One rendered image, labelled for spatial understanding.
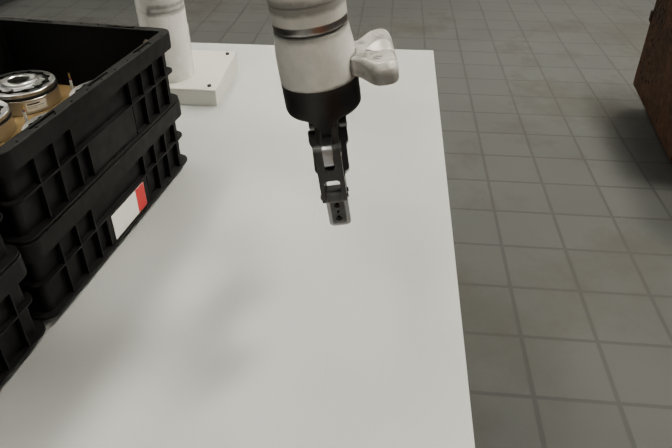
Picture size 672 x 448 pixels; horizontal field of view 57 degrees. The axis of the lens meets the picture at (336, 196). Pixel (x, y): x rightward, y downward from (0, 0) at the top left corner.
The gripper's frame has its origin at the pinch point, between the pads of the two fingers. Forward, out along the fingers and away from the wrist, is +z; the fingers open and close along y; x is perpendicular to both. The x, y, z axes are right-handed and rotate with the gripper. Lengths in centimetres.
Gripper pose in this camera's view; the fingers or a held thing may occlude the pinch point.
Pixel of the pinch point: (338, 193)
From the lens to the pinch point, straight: 67.6
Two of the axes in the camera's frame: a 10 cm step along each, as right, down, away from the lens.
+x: 9.9, -1.3, -0.6
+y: 0.3, 5.8, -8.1
